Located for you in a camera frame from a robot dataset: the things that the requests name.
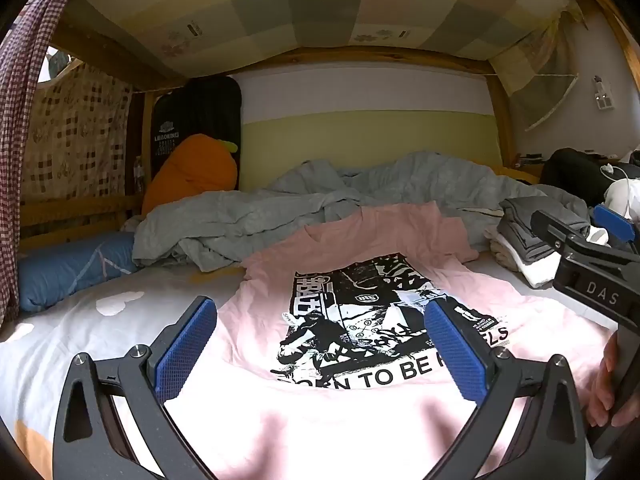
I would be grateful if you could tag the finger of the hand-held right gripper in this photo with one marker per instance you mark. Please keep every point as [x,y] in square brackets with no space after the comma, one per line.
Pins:
[560,232]
[617,224]

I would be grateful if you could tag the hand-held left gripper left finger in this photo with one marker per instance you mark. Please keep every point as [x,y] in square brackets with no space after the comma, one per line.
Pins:
[185,345]

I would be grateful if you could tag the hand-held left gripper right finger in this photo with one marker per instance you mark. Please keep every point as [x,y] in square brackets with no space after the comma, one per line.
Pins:
[457,355]

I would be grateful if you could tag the pink printed T-shirt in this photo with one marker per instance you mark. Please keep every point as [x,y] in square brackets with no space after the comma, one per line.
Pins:
[360,420]

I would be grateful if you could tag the person's right hand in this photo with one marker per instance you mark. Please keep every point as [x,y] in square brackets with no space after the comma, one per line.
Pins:
[602,385]

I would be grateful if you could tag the dark grey folded garment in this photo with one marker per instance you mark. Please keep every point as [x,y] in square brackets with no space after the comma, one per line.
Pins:
[530,225]

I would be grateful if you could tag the beige folded garment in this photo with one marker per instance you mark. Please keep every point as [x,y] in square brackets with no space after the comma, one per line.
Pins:
[502,250]

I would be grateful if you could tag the black clothing pile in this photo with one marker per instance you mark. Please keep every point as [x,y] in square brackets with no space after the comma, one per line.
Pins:
[570,170]

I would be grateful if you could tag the yellow cloth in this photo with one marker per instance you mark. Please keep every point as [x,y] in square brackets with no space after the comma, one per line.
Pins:
[520,174]

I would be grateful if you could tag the blue pillow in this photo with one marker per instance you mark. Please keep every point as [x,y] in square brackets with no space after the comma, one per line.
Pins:
[70,270]

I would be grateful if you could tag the pale mesh net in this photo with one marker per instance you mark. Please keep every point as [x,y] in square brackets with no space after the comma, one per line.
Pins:
[535,75]

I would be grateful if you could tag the orange carrot plush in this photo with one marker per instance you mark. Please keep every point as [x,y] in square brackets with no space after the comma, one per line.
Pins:
[195,170]

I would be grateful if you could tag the grey crumpled blanket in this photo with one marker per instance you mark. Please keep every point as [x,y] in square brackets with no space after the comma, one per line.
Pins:
[310,195]

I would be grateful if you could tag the beige plaid hanging cloth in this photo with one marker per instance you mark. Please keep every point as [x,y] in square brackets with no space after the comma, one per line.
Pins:
[75,130]

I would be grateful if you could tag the red checked curtain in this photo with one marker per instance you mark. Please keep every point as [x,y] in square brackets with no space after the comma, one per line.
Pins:
[20,125]

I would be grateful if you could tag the pastel checked overhead mattress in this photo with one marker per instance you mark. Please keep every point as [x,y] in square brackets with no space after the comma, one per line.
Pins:
[300,5]

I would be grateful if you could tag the white wall socket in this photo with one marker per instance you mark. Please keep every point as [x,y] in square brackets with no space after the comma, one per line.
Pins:
[603,96]

